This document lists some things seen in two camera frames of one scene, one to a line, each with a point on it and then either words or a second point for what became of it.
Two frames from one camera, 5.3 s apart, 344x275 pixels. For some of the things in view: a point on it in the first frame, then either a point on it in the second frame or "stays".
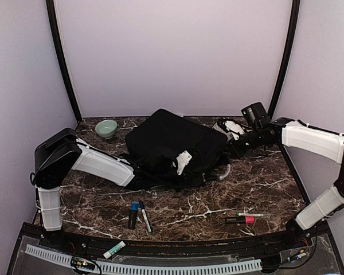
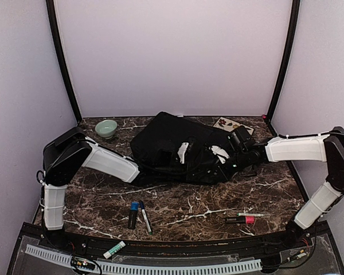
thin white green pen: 250,214 stays
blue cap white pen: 145,217 stays
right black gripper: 236,153 -> 225,175
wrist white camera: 234,127 -> 221,153
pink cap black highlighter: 248,219 stays
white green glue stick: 109,254 stays
